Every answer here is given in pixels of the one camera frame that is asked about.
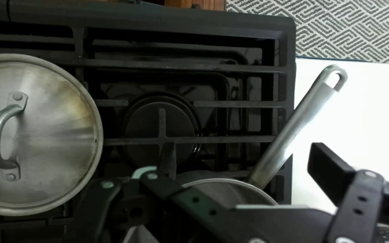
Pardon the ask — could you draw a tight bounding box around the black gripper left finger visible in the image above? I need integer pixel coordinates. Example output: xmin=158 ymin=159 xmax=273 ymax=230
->
xmin=69 ymin=172 xmax=269 ymax=243

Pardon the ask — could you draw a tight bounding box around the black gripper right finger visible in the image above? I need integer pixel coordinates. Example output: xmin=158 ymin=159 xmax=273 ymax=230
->
xmin=308 ymin=142 xmax=389 ymax=243

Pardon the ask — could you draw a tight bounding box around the silver round pot lid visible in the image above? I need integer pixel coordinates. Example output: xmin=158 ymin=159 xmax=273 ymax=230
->
xmin=0 ymin=53 xmax=105 ymax=217

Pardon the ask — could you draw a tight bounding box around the black round burner cap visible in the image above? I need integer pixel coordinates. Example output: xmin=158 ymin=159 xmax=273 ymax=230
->
xmin=121 ymin=92 xmax=202 ymax=169

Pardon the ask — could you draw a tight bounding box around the black stove top with grates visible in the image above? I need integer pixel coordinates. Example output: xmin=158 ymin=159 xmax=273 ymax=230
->
xmin=0 ymin=0 xmax=297 ymax=243

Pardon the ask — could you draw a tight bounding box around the brown wooden board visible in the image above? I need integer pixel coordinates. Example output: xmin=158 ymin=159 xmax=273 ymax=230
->
xmin=163 ymin=0 xmax=227 ymax=12

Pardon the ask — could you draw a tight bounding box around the silver pot with long handle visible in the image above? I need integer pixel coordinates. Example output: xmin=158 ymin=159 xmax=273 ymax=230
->
xmin=175 ymin=64 xmax=350 ymax=213

